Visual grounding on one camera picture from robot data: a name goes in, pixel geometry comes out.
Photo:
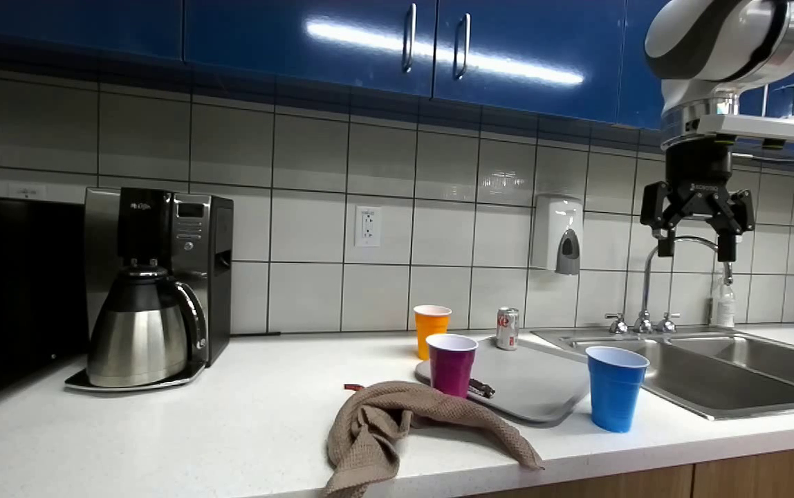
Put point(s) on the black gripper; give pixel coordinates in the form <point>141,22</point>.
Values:
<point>696,184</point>

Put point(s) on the blue plastic cup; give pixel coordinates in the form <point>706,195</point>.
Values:
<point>616,379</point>

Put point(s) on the purple plastic cup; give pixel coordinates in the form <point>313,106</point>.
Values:
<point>451,364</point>

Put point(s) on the orange plastic cup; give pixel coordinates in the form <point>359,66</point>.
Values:
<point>429,318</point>

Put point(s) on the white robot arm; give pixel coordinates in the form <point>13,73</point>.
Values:
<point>706,54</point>

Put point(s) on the grey plastic tray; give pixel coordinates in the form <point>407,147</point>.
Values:
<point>536,382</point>

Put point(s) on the clear soap bottle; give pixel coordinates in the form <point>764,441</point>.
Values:
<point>720,311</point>

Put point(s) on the stainless steel double sink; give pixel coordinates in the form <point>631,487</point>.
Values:
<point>711,375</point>

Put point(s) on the white soap dispenser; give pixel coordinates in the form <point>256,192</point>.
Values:
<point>556,234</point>

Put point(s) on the silver soda can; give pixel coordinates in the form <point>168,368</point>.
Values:
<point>507,326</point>

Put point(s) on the blue upper cabinets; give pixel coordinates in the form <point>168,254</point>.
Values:
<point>572,59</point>

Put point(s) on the wooden lower cabinet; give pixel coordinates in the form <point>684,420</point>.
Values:
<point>743,477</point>

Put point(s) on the red black pen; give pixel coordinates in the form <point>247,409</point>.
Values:
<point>482,389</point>

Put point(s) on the brown cloth towel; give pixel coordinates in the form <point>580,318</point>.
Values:
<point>367,432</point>

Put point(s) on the black steel coffee maker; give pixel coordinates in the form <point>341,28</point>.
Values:
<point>187,237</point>

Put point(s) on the steel coffee carafe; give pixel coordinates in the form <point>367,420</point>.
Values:
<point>151,331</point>

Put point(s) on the black microwave oven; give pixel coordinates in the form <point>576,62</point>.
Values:
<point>43,285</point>

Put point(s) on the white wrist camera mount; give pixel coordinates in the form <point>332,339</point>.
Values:
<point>717,120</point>

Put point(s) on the white wall outlet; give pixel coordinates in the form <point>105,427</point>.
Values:
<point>367,228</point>

